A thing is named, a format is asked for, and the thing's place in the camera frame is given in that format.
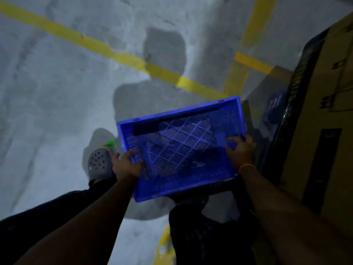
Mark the large cardboard box black band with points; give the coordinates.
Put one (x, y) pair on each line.
(311, 107)

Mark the blue crate with lattice bottom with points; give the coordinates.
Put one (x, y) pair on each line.
(187, 179)

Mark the person's right hand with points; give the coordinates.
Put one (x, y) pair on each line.
(244, 154)

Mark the person's left grey clog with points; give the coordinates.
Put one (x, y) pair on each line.
(99, 162)

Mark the person's left forearm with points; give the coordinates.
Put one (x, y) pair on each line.
(82, 231)

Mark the person's left hand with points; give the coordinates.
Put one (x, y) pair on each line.
(125, 166)

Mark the orange wristband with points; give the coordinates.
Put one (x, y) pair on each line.
(246, 165)

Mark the person's right forearm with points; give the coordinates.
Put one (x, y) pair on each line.
(289, 226)

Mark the dark plaid trousers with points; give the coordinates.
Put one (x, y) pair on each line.
(27, 231)

